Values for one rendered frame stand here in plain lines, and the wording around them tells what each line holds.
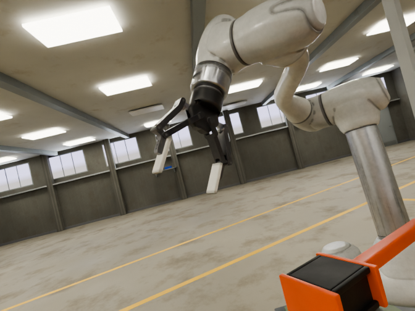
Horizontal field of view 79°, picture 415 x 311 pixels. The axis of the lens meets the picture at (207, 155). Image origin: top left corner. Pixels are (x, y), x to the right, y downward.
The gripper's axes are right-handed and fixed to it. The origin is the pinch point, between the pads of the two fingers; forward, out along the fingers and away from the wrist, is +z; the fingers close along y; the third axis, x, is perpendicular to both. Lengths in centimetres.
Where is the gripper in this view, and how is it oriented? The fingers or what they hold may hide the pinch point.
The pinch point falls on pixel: (187, 178)
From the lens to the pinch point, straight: 52.1
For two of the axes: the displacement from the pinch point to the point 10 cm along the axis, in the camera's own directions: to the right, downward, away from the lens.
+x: 6.1, -1.3, -7.8
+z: -2.1, 9.2, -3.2
